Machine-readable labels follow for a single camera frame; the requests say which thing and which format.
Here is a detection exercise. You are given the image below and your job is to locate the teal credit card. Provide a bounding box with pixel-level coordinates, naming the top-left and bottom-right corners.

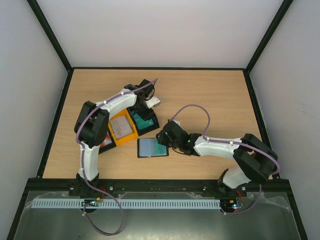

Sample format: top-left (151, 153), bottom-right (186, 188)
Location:
top-left (152, 138), bottom-right (168, 157)

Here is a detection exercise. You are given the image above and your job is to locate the black card holder wallet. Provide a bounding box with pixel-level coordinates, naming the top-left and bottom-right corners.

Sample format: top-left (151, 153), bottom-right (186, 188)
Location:
top-left (137, 138), bottom-right (169, 158)

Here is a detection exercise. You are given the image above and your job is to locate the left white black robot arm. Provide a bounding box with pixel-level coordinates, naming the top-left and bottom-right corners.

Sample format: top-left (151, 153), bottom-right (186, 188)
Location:
top-left (74, 79), bottom-right (161, 182)

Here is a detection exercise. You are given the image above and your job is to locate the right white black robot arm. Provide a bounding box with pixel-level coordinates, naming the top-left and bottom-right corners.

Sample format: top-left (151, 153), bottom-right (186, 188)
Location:
top-left (156, 120), bottom-right (280, 196)

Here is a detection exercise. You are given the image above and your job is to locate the black bin with teal cards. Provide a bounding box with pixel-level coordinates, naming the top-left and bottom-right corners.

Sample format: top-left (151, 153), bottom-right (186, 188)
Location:
top-left (127, 108), bottom-right (160, 136)

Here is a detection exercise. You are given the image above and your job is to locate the teal cards stack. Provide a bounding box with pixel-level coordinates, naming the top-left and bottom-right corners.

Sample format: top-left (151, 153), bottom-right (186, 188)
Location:
top-left (131, 111), bottom-right (154, 130)

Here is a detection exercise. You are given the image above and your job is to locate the yellow bin with white cards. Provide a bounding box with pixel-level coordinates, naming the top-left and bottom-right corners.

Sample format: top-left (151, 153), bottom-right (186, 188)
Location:
top-left (108, 109), bottom-right (139, 147)

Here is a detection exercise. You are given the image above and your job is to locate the red white cards stack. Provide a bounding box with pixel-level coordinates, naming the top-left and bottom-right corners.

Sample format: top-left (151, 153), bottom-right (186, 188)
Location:
top-left (101, 134), bottom-right (113, 148)

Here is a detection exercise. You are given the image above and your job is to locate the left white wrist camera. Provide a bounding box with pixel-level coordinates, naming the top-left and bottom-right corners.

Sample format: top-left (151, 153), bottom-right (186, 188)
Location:
top-left (145, 96), bottom-right (161, 109)

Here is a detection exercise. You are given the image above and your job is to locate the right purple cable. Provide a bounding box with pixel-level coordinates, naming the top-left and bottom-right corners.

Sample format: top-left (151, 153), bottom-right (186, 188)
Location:
top-left (171, 103), bottom-right (280, 216)

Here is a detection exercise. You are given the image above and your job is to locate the light blue slotted cable duct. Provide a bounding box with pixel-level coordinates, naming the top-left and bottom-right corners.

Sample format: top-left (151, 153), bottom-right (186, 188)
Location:
top-left (31, 198), bottom-right (221, 210)

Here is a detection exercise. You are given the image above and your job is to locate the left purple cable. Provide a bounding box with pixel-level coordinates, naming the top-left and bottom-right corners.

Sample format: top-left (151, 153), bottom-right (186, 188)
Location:
top-left (76, 78), bottom-right (159, 187)

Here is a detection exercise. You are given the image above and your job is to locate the black cage frame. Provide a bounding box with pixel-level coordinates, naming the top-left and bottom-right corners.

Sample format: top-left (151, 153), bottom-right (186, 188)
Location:
top-left (7, 0), bottom-right (307, 240)

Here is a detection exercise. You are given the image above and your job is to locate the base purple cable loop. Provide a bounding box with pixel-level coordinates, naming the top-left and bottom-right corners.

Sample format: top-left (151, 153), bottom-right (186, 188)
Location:
top-left (81, 191), bottom-right (125, 236)

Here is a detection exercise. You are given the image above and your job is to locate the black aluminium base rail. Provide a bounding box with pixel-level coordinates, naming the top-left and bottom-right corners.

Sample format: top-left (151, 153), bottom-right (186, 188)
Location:
top-left (24, 177), bottom-right (291, 198)

